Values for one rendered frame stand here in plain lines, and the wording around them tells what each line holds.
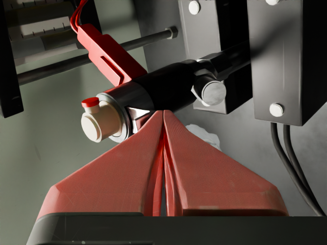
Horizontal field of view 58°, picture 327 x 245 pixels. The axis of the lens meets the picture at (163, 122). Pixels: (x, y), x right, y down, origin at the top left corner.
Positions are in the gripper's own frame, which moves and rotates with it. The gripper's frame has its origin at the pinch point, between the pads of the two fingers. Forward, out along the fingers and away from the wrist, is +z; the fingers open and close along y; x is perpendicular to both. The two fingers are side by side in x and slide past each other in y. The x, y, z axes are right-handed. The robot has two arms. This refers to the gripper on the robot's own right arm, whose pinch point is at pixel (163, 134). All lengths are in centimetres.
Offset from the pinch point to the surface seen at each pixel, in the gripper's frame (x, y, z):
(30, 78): 6.7, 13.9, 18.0
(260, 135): 18.5, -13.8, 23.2
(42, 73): 6.6, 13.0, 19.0
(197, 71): 0.2, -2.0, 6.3
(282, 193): 26.1, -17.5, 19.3
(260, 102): 4.3, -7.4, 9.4
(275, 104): 3.9, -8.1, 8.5
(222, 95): 0.5, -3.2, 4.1
